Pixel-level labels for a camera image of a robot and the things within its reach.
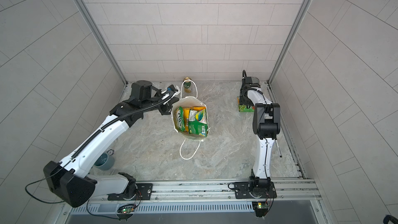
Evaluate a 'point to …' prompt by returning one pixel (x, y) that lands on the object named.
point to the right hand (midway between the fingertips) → (247, 101)
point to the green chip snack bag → (243, 108)
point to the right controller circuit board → (260, 207)
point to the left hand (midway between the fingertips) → (180, 96)
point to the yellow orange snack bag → (186, 111)
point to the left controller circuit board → (127, 210)
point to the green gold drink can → (187, 83)
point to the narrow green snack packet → (181, 120)
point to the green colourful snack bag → (198, 122)
